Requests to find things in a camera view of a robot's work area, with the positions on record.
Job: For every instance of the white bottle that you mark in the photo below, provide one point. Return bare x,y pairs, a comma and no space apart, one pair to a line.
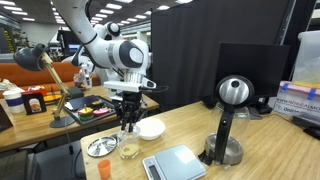
86,78

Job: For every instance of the dark grey chair seat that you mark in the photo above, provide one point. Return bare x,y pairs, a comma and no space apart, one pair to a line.
53,163

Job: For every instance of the dark green box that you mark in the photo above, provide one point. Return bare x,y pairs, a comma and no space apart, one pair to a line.
75,92

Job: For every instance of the yellow plate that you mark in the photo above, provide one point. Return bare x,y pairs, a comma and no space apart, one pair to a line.
51,98

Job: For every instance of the black curtain partition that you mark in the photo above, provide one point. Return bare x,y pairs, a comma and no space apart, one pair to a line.
186,50

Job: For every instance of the black tray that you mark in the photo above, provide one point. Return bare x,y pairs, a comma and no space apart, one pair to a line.
80,101

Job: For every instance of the black computer monitor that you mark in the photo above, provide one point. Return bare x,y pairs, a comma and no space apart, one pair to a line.
253,66

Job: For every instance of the white mug blue band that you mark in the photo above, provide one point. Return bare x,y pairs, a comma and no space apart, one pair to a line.
14,101

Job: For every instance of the black photo frame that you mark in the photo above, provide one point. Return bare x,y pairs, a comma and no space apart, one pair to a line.
34,104

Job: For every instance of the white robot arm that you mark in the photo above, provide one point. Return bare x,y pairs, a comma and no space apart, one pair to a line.
110,50

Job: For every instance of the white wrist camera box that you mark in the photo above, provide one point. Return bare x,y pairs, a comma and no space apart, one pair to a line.
121,86

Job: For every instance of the glass jar with yellow contents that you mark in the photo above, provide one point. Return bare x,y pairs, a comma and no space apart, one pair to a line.
128,148

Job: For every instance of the silver digital kitchen scale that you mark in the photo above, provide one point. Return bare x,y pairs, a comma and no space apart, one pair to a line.
176,163

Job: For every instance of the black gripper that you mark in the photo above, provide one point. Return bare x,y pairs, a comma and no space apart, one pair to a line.
130,100

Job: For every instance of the pink toy piece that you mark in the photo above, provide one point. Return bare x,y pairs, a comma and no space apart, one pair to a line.
101,111

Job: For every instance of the black keyboard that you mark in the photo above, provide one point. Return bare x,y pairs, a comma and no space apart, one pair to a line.
308,125

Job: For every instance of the printed cardboard box pink lid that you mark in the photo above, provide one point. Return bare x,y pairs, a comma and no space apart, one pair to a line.
296,101

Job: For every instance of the clear plastic storage bin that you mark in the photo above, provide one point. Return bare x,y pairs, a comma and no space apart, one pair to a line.
308,56

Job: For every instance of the small orange plastic cup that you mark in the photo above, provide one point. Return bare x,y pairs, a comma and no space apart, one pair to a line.
104,169

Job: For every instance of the orange sofa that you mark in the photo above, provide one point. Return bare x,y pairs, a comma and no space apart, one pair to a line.
26,75

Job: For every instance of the white bowl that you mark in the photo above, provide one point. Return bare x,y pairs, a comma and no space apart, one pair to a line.
151,128

